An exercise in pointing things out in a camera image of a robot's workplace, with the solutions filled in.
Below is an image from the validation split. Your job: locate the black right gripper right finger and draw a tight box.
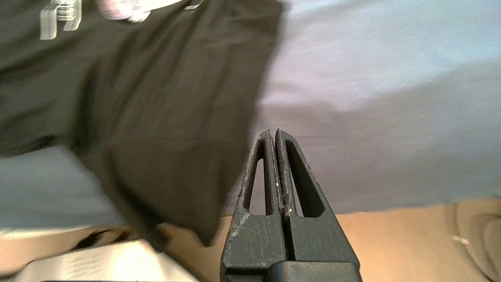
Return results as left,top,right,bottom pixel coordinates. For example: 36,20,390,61
275,128,359,264

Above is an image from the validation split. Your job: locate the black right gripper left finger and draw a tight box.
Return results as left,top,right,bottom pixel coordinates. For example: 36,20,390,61
220,129,289,281

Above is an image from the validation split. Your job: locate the black moon print t-shirt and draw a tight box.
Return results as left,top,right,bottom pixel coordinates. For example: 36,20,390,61
0,0,289,251

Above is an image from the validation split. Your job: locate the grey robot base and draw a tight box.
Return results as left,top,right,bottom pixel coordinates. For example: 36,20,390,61
16,239,200,282

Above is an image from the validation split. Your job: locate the blue bed sheet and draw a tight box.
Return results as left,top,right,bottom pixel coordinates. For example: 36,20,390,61
0,0,501,235

